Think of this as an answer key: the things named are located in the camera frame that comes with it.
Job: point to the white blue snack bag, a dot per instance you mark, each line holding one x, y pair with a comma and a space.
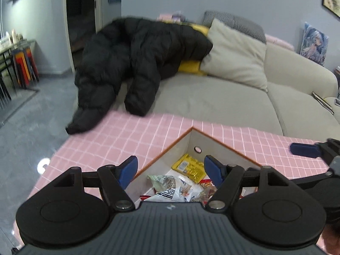
173, 189

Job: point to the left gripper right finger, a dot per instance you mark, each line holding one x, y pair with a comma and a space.
227, 179

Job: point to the colourful stacked stools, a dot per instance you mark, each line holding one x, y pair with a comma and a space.
25, 67

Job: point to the black puffer jacket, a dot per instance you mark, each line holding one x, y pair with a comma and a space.
138, 50

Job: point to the beige cushion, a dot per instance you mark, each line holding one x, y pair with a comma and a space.
235, 57

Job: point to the red cartoon snack bag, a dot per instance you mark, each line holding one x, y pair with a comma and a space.
149, 193

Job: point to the pink blanket on sofa back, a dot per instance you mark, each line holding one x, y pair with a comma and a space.
279, 42

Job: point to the yellow snack packet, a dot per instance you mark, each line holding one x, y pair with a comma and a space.
190, 167

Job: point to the pink checkered tablecloth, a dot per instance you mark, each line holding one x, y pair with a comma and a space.
120, 135

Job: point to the grey patterned cushion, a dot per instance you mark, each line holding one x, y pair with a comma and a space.
240, 24

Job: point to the red Mimi stick snack bag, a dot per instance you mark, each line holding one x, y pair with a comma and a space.
206, 183

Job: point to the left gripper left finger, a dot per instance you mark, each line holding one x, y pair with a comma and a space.
113, 182

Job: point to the orange cardboard box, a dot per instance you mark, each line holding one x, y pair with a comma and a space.
178, 173

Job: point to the anime poster pillow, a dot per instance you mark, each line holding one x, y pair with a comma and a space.
314, 44

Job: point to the beige sofa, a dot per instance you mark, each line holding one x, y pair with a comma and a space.
287, 108

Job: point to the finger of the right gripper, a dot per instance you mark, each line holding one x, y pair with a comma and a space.
327, 151
313, 180

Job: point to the clear brown candy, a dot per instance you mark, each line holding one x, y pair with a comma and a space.
205, 195

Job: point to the book on sofa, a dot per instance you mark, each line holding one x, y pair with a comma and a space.
323, 103

